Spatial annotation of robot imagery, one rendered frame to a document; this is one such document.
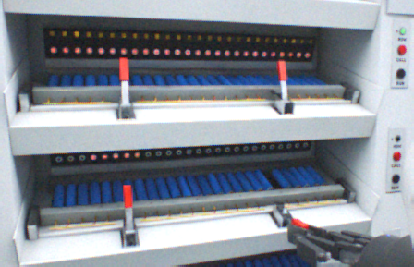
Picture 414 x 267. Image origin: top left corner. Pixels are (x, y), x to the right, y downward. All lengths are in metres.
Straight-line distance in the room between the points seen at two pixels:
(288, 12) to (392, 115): 0.28
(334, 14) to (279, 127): 0.22
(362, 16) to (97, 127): 0.49
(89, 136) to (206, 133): 0.18
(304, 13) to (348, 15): 0.09
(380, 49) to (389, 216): 0.32
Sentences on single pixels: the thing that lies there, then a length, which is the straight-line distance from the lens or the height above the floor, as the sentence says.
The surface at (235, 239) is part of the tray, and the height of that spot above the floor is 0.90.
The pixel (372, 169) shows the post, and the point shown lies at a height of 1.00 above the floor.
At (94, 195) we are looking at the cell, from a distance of 0.68.
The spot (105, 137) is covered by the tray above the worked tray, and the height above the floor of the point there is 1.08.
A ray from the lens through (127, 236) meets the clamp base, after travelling 0.62.
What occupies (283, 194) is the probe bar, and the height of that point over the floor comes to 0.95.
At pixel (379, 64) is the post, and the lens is 0.73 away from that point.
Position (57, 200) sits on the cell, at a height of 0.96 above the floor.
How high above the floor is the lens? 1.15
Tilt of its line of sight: 6 degrees down
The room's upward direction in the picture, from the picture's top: straight up
